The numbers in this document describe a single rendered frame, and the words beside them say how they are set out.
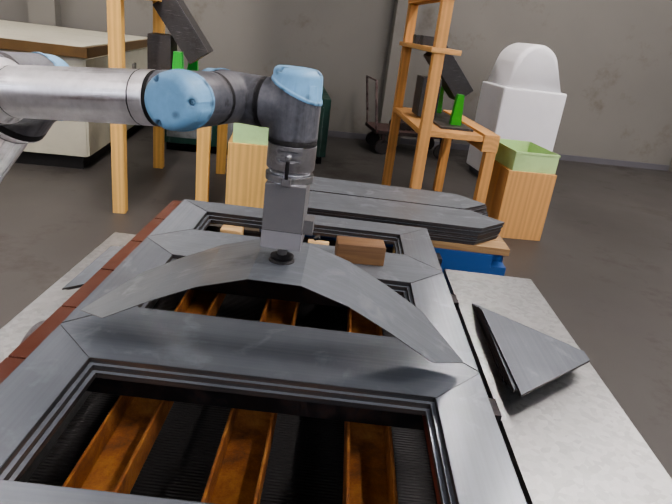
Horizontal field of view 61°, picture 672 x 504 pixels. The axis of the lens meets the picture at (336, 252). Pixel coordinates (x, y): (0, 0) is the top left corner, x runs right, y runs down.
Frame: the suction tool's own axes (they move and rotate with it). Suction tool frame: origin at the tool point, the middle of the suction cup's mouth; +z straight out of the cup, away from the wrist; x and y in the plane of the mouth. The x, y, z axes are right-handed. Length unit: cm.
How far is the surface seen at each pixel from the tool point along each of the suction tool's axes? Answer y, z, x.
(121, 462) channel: -14.5, 31.9, 21.4
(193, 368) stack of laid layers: -9.2, 15.7, 11.6
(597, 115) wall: 734, 33, -342
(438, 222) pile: 84, 15, -39
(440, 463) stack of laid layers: -21.8, 17.3, -27.4
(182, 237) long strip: 46, 16, 30
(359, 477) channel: -11.0, 31.7, -17.7
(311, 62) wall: 681, 10, 56
